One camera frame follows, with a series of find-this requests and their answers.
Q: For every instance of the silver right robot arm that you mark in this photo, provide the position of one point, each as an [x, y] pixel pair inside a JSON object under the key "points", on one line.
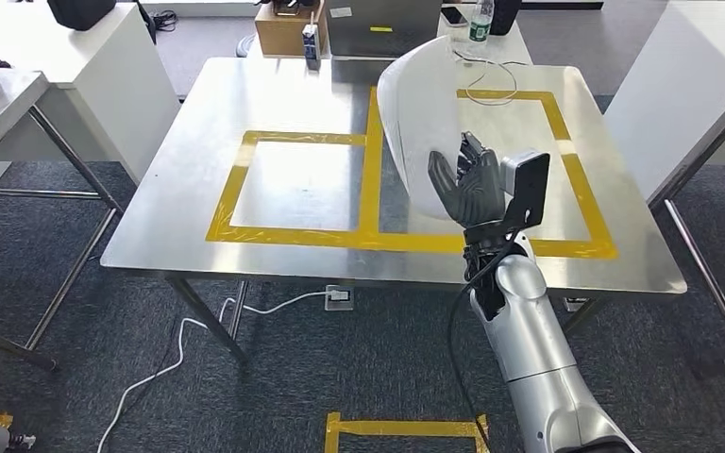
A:
{"points": [[525, 325]]}

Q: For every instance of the white desk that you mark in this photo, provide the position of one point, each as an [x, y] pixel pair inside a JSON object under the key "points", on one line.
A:
{"points": [[512, 50]]}

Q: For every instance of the black smartphone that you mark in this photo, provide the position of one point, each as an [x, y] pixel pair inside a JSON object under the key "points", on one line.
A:
{"points": [[454, 15]]}

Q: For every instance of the large yellow tape rectangle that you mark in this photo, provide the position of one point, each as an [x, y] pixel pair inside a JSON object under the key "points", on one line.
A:
{"points": [[370, 187]]}

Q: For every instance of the brown cardboard box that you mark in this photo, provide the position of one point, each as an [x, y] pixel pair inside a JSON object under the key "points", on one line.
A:
{"points": [[281, 34]]}

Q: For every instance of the small yellow tape rectangle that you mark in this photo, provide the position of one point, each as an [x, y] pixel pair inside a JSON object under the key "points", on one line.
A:
{"points": [[223, 200]]}

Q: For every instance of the steel workbench table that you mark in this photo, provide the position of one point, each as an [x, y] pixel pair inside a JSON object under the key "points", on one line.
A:
{"points": [[181, 206]]}

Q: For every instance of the large curved white plastic part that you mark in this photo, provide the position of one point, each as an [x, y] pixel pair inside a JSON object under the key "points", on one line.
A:
{"points": [[419, 112]]}

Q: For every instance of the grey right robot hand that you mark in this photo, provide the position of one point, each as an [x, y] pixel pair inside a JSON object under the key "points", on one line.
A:
{"points": [[478, 187]]}

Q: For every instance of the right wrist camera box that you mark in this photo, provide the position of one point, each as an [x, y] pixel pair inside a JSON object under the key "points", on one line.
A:
{"points": [[528, 187]]}

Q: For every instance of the white table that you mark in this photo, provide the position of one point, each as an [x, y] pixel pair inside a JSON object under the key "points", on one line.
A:
{"points": [[106, 81], [681, 94]]}

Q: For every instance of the yellow floor tape square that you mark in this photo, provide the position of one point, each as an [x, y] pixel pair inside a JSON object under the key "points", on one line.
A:
{"points": [[400, 428]]}

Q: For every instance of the black bag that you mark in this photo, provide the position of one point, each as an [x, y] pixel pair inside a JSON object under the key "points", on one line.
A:
{"points": [[81, 12]]}

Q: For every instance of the metal floor socket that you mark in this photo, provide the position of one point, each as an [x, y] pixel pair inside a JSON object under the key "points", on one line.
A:
{"points": [[339, 299], [574, 305]]}

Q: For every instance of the grey laptop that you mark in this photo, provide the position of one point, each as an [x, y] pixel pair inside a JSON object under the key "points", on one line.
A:
{"points": [[350, 37]]}

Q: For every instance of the clear water bottle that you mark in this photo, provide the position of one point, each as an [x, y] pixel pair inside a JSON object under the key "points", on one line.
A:
{"points": [[480, 28]]}

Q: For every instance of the small blue drink carton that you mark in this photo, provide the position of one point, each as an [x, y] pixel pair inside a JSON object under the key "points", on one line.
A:
{"points": [[311, 47]]}

